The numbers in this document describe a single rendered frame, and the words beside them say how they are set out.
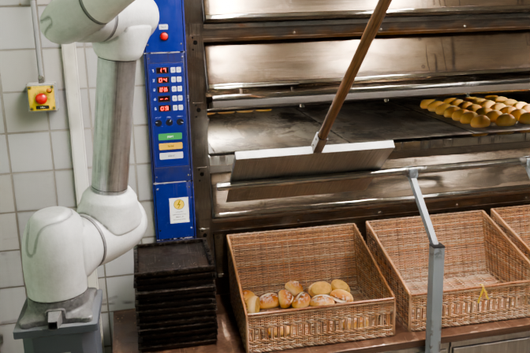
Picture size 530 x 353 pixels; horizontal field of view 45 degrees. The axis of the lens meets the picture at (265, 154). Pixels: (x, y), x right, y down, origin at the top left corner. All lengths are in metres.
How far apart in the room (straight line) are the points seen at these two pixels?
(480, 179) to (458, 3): 0.77
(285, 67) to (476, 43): 0.84
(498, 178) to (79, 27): 2.06
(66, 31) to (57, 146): 1.04
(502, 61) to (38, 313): 2.08
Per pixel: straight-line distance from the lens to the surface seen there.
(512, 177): 3.09
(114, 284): 2.73
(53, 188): 2.61
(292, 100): 2.45
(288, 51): 2.60
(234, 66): 2.54
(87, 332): 1.79
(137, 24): 1.68
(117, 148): 1.77
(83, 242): 1.75
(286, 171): 2.25
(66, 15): 1.55
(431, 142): 2.86
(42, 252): 1.71
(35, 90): 2.46
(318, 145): 2.11
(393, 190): 2.83
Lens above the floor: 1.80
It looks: 14 degrees down
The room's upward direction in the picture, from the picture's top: 1 degrees counter-clockwise
